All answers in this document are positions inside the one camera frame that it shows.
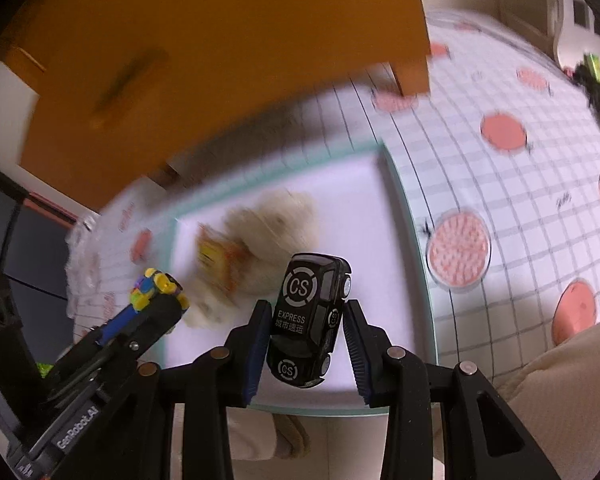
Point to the white lace cloth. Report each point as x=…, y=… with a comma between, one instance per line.
x=275, y=225

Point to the person's cream ribbed clothing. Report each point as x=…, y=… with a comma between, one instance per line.
x=565, y=400

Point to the black toy car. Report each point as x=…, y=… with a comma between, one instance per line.
x=305, y=310

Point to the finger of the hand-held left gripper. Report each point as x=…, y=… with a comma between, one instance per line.
x=117, y=322
x=152, y=320

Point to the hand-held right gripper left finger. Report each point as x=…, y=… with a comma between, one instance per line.
x=252, y=365

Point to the wooden nightstand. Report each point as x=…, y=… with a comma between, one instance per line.
x=230, y=35

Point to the green box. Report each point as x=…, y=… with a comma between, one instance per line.
x=596, y=67

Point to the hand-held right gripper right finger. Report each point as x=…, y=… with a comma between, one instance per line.
x=358, y=360

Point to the white tray with teal rim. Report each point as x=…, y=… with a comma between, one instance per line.
x=340, y=210

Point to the clear plastic bag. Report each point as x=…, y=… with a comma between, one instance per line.
x=82, y=260

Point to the dark grey panel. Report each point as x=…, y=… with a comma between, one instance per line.
x=25, y=240

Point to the yellow orange snack packet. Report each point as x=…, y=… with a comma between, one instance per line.
x=220, y=255

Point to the wooden nightstand drawer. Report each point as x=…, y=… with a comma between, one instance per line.
x=145, y=80

